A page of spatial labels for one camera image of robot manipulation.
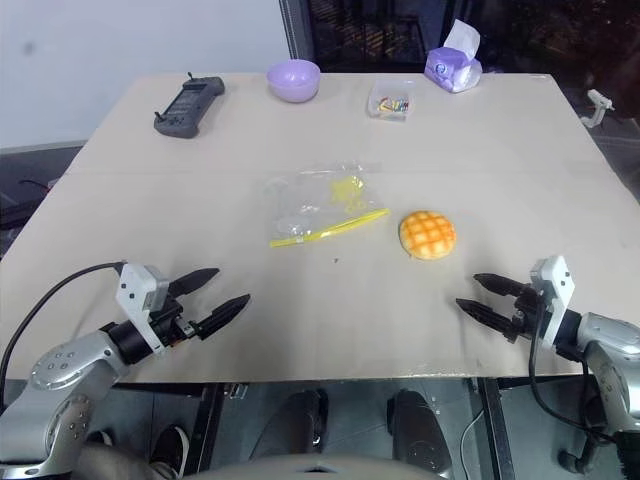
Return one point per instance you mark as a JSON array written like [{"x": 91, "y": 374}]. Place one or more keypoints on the black table leg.
[
  {"x": 207, "y": 425},
  {"x": 497, "y": 430}
]

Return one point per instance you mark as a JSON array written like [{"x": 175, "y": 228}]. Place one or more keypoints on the clear yellow-zipper plastic bag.
[{"x": 310, "y": 205}]

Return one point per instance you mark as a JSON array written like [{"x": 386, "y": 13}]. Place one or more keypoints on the black shoe white sole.
[{"x": 170, "y": 450}]

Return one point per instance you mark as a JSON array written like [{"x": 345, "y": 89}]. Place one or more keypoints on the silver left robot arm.
[{"x": 60, "y": 370}]

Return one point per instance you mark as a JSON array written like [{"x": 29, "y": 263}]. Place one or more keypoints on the purple bowl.
[{"x": 292, "y": 80}]

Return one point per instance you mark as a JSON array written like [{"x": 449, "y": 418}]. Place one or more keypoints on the grey rounded robot torso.
[{"x": 310, "y": 467}]

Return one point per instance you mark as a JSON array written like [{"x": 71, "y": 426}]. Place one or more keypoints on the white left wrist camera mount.
[{"x": 137, "y": 292}]

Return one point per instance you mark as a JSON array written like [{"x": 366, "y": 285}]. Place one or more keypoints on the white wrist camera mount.
[
  {"x": 555, "y": 290},
  {"x": 137, "y": 292}
]

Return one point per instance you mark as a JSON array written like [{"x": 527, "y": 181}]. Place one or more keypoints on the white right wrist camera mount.
[{"x": 555, "y": 290}]

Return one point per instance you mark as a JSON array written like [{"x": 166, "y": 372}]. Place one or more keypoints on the grey window frame post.
[{"x": 295, "y": 27}]

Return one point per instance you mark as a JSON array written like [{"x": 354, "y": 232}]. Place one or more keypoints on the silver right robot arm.
[{"x": 607, "y": 345}]

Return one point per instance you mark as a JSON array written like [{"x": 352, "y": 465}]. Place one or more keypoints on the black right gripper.
[{"x": 527, "y": 315}]

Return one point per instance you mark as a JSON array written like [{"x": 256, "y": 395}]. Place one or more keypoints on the clear box of coloured clips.
[{"x": 392, "y": 100}]

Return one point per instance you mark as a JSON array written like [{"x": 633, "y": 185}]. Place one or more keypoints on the dark grey remote controller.
[{"x": 187, "y": 107}]

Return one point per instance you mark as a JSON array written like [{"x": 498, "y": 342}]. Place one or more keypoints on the purple tissue pack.
[{"x": 450, "y": 70}]

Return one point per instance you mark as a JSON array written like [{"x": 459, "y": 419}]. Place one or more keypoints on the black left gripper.
[{"x": 170, "y": 325}]

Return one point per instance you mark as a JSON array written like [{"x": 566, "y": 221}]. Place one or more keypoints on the khaki trouser leg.
[{"x": 115, "y": 462}]

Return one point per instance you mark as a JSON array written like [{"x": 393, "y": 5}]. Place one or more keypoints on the white clamp bracket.
[{"x": 597, "y": 107}]

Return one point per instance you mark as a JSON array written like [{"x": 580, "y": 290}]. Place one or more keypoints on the yellow pineapple bun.
[{"x": 426, "y": 235}]

